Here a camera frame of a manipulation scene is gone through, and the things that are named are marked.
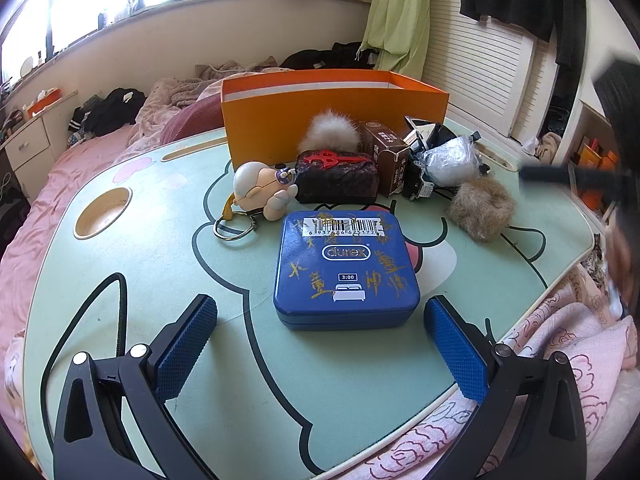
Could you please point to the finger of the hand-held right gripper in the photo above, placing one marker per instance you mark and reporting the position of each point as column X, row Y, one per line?
column 550, row 174

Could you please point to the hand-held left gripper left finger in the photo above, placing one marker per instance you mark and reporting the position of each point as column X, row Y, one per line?
column 185, row 345

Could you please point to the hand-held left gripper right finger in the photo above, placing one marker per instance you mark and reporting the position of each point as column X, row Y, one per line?
column 457, row 345

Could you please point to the blue metal tin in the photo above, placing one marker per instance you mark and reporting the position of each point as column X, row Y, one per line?
column 345, row 270

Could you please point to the orange cardboard box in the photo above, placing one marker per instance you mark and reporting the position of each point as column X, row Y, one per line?
column 265, row 125

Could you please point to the green cartoon desktop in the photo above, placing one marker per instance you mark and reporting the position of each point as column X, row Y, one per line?
column 150, row 260

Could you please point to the beige cloth heap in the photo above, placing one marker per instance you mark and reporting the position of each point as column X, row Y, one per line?
column 545, row 146

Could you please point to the white shelf unit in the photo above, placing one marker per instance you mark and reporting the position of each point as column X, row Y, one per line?
column 592, row 125

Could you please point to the brown fur scrunchie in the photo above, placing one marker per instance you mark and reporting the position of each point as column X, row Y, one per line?
column 480, row 210

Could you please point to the black bundle in plastic bag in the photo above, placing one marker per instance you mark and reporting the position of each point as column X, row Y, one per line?
column 450, row 160

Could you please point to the white louvered door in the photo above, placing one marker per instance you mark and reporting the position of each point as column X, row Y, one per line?
column 480, row 70

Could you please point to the brown carton box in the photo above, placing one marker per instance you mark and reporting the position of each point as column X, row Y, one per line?
column 390, row 160

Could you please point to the pink bedsheet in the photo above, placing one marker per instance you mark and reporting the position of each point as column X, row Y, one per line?
column 45, row 200

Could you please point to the black packet with red ornament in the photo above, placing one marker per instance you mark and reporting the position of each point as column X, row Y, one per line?
column 340, row 180

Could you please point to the green curtain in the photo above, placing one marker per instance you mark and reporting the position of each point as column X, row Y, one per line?
column 395, row 15

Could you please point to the white fluffy pom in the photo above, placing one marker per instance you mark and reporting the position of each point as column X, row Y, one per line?
column 327, row 130

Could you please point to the maroon pillow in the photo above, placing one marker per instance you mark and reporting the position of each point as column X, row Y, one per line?
column 195, row 117

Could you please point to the black striped clothes heap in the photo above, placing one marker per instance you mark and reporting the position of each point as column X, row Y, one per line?
column 110, row 110

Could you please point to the white nightstand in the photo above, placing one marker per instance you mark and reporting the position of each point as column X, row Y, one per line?
column 35, row 140

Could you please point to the pink clothes pile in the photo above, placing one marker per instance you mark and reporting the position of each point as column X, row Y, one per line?
column 180, row 90

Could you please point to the small orange box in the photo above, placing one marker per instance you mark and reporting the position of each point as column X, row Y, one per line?
column 45, row 104

